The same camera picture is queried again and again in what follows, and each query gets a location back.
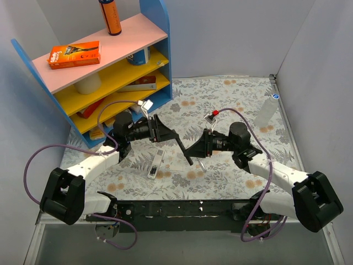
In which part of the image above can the black remote control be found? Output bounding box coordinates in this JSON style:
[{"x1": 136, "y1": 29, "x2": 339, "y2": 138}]
[{"x1": 175, "y1": 135, "x2": 194, "y2": 166}]

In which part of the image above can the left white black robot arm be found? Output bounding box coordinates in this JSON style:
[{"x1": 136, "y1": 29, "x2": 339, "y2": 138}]
[{"x1": 40, "y1": 112, "x2": 180, "y2": 225}]

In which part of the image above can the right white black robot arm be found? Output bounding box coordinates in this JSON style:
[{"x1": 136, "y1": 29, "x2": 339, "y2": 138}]
[{"x1": 184, "y1": 122, "x2": 344, "y2": 232}]

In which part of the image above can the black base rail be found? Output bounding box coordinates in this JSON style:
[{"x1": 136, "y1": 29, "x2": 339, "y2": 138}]
[{"x1": 85, "y1": 198, "x2": 285, "y2": 235}]

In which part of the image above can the white remote control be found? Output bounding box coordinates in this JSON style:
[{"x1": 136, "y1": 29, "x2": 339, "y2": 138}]
[{"x1": 147, "y1": 149, "x2": 165, "y2": 179}]

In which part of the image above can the clear plastic bottle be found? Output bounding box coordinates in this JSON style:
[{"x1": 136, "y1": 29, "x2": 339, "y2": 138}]
[{"x1": 254, "y1": 93, "x2": 280, "y2": 128}]

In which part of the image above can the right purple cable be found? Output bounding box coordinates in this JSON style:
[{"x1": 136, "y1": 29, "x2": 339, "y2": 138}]
[{"x1": 217, "y1": 108, "x2": 287, "y2": 243}]

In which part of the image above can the orange razor box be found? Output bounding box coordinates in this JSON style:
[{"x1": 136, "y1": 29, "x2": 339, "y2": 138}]
[{"x1": 47, "y1": 41, "x2": 101, "y2": 70}]

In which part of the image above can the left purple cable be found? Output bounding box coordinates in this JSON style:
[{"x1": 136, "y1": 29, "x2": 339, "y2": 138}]
[{"x1": 23, "y1": 100, "x2": 138, "y2": 250}]

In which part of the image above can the small white box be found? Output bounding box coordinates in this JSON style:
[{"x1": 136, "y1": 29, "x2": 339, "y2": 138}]
[{"x1": 130, "y1": 105, "x2": 141, "y2": 114}]

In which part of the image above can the red box lower shelf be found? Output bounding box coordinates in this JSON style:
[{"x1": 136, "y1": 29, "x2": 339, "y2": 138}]
[{"x1": 76, "y1": 98, "x2": 105, "y2": 119}]

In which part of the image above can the small screwdriver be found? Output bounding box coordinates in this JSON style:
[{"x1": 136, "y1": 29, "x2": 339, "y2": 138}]
[{"x1": 197, "y1": 159, "x2": 207, "y2": 172}]

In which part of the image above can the blue white can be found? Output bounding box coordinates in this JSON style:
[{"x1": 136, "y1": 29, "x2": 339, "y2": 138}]
[{"x1": 126, "y1": 47, "x2": 151, "y2": 66}]

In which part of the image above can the floral table mat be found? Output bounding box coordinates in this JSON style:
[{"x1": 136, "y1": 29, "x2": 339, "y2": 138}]
[{"x1": 51, "y1": 77, "x2": 307, "y2": 201}]

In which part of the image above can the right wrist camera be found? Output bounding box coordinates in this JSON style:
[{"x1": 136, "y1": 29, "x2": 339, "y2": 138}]
[{"x1": 204, "y1": 110, "x2": 219, "y2": 130}]

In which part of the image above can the yellow packet bottom shelf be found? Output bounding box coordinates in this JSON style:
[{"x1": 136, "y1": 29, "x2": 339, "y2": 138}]
[{"x1": 88, "y1": 126, "x2": 105, "y2": 141}]

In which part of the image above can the white battery cover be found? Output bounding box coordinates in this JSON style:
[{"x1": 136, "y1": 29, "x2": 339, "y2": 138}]
[{"x1": 169, "y1": 165, "x2": 184, "y2": 172}]

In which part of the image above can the purple cable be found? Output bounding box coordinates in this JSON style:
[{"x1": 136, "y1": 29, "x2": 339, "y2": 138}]
[
  {"x1": 217, "y1": 108, "x2": 287, "y2": 243},
  {"x1": 23, "y1": 100, "x2": 138, "y2": 250}
]

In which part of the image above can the blue pink yellow shelf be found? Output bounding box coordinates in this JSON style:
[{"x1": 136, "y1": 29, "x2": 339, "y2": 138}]
[{"x1": 11, "y1": 1, "x2": 172, "y2": 148}]

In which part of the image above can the orange cylindrical bottle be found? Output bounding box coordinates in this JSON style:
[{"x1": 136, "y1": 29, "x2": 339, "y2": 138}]
[{"x1": 99, "y1": 0, "x2": 122, "y2": 36}]

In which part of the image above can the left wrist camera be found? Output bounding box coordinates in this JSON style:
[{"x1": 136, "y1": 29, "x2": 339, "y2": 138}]
[{"x1": 137, "y1": 99, "x2": 153, "y2": 119}]

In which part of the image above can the white paper roll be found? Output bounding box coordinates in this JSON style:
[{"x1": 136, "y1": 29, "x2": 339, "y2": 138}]
[{"x1": 74, "y1": 73, "x2": 101, "y2": 95}]

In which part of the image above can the red white flat box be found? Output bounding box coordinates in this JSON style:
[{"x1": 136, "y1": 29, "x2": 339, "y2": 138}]
[{"x1": 118, "y1": 76, "x2": 157, "y2": 93}]

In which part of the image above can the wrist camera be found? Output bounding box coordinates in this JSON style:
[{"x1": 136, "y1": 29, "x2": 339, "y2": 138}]
[
  {"x1": 204, "y1": 110, "x2": 219, "y2": 130},
  {"x1": 137, "y1": 99, "x2": 153, "y2": 119}
]

